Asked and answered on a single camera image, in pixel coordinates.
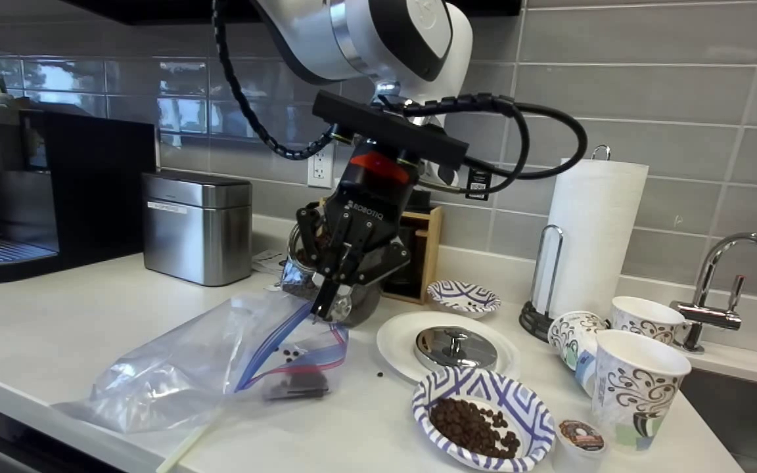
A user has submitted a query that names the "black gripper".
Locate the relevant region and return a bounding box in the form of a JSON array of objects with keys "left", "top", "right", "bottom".
[{"left": 291, "top": 155, "right": 418, "bottom": 293}]

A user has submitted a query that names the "small metal scoop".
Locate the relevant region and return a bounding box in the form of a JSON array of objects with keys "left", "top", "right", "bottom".
[{"left": 310, "top": 261, "right": 360, "bottom": 326}]

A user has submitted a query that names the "clear plastic zip bag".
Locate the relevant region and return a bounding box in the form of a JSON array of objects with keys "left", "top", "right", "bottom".
[{"left": 51, "top": 286, "right": 352, "bottom": 438}]

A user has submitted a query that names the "glass jar of coffee beans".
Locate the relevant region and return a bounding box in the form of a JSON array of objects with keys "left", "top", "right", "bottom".
[{"left": 284, "top": 219, "right": 415, "bottom": 328}]

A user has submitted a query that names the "crumpled plastic wrapper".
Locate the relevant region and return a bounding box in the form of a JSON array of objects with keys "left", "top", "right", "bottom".
[{"left": 255, "top": 250, "right": 310, "bottom": 297}]

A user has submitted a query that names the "wooden countertop organizer rack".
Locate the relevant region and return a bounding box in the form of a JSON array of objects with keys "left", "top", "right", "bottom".
[{"left": 380, "top": 205, "right": 443, "bottom": 305}]

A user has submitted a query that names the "white round plate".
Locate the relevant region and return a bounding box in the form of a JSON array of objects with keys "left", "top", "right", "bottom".
[{"left": 372, "top": 309, "right": 523, "bottom": 385}]

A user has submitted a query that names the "round metal jar lid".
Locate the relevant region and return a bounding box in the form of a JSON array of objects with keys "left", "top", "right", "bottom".
[{"left": 411, "top": 324, "right": 498, "bottom": 374}]

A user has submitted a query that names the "small coffee bean clump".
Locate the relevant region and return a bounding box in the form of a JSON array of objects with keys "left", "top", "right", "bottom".
[{"left": 263, "top": 374, "right": 331, "bottom": 401}]

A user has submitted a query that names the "stainless steel lidded bin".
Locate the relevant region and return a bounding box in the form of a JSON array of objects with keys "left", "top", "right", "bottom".
[{"left": 138, "top": 169, "right": 255, "bottom": 290}]

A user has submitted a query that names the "metal paper towel holder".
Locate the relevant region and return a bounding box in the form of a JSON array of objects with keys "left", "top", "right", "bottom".
[{"left": 517, "top": 142, "right": 616, "bottom": 343}]

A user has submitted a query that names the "large coffee bean heap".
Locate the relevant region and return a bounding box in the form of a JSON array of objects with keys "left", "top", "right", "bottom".
[{"left": 427, "top": 396, "right": 523, "bottom": 463}]

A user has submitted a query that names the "large blue patterned paper bowl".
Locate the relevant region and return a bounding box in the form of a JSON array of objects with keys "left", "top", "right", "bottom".
[{"left": 410, "top": 364, "right": 559, "bottom": 473}]

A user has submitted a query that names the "tipped patterned paper cup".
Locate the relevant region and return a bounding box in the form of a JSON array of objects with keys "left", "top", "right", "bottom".
[{"left": 544, "top": 308, "right": 613, "bottom": 378}]

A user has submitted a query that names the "white paper towel roll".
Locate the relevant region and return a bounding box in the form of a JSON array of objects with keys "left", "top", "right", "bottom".
[{"left": 544, "top": 155, "right": 651, "bottom": 320}]

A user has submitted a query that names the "black coffee machine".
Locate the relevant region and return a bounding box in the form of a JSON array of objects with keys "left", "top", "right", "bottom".
[{"left": 0, "top": 102, "right": 156, "bottom": 283}]

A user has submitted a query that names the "small coffee pod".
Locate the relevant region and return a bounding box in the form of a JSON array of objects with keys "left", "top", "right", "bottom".
[{"left": 553, "top": 418, "right": 609, "bottom": 458}]

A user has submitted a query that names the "short patterned paper cup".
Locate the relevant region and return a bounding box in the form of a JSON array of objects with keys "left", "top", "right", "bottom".
[{"left": 606, "top": 293, "right": 691, "bottom": 350}]

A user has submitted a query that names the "dark overhead cabinet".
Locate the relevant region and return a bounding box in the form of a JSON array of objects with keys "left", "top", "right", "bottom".
[{"left": 61, "top": 0, "right": 519, "bottom": 20}]

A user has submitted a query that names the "tall patterned paper cup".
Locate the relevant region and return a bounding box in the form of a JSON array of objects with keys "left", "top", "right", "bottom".
[{"left": 586, "top": 328, "right": 694, "bottom": 455}]

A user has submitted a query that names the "dark base cabinet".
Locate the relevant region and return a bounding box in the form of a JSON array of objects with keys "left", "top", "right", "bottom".
[{"left": 0, "top": 364, "right": 164, "bottom": 473}]

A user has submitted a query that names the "chrome kitchen faucet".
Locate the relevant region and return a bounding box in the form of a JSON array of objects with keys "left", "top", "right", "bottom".
[{"left": 666, "top": 230, "right": 757, "bottom": 354}]

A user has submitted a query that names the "stainless steel sink basin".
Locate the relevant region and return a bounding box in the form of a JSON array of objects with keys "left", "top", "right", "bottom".
[{"left": 678, "top": 364, "right": 757, "bottom": 473}]

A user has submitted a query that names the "white wall power outlet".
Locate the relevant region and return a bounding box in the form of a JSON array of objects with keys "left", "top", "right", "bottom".
[{"left": 304, "top": 142, "right": 338, "bottom": 188}]

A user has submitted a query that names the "black corrugated cable conduit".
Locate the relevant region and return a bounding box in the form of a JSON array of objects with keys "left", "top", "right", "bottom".
[{"left": 209, "top": 0, "right": 346, "bottom": 163}]

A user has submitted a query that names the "thin black camera cable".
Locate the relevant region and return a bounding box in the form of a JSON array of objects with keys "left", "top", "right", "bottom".
[{"left": 376, "top": 88, "right": 588, "bottom": 199}]

